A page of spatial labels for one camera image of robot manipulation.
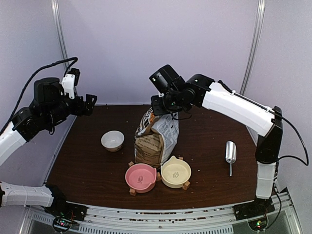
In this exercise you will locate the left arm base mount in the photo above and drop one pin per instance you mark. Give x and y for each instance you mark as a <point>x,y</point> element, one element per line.
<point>62,208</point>

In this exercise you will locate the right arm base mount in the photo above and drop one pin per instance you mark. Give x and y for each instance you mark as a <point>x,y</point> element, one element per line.
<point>258,207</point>

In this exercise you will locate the circuit board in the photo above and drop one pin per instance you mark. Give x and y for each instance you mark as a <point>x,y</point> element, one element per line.
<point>61,225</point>
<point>258,224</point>

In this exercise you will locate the right aluminium corner post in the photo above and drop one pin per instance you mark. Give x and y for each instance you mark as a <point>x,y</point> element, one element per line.
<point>259,19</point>

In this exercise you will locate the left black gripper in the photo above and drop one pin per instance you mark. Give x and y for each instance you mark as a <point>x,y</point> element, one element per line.
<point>79,110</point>

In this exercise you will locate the aluminium corner post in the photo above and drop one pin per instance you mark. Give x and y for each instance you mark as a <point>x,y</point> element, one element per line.
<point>259,19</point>
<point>59,30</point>

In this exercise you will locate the brown pet food bag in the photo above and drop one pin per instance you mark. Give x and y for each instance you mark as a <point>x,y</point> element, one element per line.
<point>155,138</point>

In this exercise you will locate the white ceramic bowl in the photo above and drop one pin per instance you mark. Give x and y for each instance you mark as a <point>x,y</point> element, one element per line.
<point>112,141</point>

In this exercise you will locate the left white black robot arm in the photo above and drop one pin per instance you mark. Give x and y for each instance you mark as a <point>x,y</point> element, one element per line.
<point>54,100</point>

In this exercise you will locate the silver metal scoop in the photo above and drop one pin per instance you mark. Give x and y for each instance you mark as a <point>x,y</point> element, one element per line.
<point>230,155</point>

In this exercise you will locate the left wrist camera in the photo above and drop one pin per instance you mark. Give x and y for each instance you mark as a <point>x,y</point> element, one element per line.
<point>69,83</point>

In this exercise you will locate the right circuit board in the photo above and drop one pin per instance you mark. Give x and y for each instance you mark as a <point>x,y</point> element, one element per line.
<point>258,224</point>

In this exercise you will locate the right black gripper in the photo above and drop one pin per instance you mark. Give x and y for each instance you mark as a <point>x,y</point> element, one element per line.
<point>157,110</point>

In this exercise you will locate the cream cat-ear pet bowl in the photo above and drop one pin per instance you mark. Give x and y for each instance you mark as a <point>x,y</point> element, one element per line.
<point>175,172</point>

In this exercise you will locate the left circuit board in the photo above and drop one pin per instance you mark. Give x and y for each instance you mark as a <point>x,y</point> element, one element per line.
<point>61,225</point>

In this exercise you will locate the left aluminium corner post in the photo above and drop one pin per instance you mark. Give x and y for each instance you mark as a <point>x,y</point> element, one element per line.
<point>59,30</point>

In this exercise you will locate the wooden bowl stand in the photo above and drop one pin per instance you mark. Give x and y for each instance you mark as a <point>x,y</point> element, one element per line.
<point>158,178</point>

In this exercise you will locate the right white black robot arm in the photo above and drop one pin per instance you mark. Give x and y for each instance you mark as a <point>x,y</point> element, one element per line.
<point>176,94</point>

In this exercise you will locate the pink pet bowl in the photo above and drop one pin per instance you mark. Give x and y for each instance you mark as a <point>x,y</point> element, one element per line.
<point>141,177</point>

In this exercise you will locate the front aluminium rail frame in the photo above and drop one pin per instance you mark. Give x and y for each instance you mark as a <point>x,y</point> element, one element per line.
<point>208,220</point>

